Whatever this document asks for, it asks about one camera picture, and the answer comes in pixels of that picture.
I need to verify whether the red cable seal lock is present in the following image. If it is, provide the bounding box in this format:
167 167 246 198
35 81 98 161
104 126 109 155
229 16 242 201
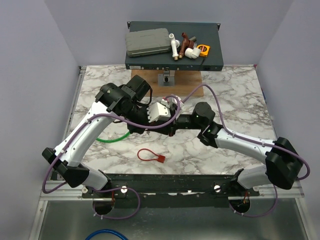
136 148 166 164

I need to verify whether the white pvc elbow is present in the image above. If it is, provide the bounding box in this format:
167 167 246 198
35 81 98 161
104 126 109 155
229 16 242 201
184 47 201 59

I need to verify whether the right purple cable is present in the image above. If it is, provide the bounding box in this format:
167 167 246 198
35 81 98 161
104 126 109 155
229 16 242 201
179 83 312 218

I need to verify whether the aluminium extrusion rail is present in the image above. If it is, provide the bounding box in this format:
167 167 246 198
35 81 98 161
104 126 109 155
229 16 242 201
39 182 305 201

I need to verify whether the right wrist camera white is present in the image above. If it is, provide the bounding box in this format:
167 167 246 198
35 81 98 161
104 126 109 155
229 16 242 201
168 95 185 110

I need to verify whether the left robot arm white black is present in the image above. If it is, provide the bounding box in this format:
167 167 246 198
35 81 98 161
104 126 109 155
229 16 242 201
42 75 152 198

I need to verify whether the yellow tape measure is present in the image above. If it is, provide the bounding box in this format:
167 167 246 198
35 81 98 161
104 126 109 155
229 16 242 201
197 44 211 58

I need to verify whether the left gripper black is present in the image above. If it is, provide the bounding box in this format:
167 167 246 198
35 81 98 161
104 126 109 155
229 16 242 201
122 104 157 135

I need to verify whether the black mounting rail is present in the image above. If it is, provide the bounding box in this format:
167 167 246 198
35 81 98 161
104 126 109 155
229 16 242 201
82 173 258 208

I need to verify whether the grey plastic case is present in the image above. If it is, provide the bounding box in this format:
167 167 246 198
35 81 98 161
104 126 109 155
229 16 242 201
125 28 172 57

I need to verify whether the wooden board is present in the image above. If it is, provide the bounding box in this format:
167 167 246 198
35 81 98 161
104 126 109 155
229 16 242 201
131 70 203 98

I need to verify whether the dark network switch box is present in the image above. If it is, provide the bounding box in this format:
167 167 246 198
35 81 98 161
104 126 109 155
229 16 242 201
124 20 224 72

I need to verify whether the grey metal stand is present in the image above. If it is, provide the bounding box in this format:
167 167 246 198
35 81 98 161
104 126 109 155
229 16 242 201
157 70 175 87

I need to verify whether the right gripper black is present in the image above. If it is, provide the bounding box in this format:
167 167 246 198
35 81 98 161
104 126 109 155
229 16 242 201
148 108 204 138

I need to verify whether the white pvc pipe fitting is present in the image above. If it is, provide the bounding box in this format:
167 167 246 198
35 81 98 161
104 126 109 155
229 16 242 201
168 33 181 61

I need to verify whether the blue cable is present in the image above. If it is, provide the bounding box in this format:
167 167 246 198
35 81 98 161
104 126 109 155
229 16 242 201
84 228 129 240

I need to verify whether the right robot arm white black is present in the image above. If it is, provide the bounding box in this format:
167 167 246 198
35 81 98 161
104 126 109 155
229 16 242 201
170 102 303 196

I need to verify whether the purple cable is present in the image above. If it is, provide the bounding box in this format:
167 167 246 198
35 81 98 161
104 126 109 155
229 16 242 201
179 83 312 218
41 93 182 221

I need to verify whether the brown pipe valve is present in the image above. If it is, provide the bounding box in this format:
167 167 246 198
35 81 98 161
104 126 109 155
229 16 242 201
178 32 196 59

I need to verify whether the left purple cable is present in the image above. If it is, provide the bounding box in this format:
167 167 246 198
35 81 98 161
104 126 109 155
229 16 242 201
41 93 182 221

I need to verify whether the green cable loop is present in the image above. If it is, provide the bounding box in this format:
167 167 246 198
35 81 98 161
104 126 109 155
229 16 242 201
96 131 131 144

